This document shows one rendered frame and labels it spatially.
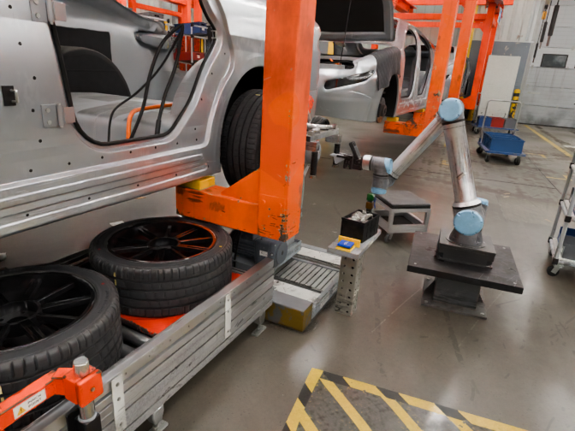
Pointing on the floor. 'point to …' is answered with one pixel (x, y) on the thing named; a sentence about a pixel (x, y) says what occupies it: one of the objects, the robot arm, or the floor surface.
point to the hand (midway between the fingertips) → (333, 153)
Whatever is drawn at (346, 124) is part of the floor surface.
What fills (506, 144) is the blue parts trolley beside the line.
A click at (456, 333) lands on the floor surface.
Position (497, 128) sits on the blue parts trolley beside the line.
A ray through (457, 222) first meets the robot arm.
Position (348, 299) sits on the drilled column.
